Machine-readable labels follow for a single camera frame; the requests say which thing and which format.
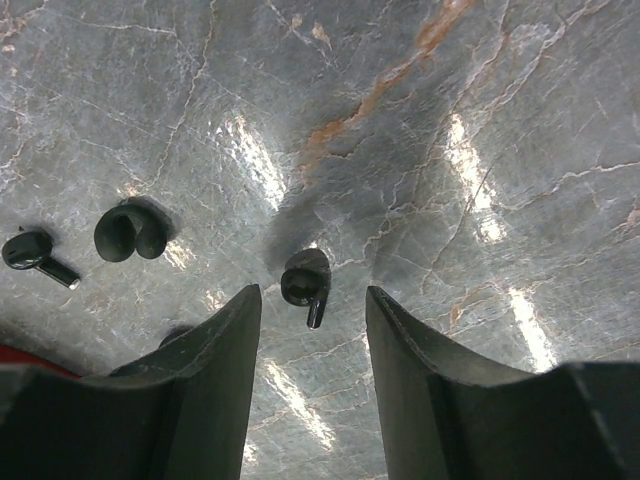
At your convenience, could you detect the round red tray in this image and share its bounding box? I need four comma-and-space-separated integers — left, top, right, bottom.
0, 345, 79, 379

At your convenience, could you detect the black ear-hook earbud upper left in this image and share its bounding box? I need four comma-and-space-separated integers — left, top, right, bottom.
93, 197, 173, 263

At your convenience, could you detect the black earbud lower left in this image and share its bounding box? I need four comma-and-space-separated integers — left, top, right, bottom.
1, 231, 81, 290

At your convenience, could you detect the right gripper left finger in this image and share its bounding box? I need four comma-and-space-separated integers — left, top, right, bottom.
1, 285, 262, 479

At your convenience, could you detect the black stem earbud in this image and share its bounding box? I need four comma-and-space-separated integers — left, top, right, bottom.
280, 248, 331, 330

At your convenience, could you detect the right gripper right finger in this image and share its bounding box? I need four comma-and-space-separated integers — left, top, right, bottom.
366, 286, 639, 479

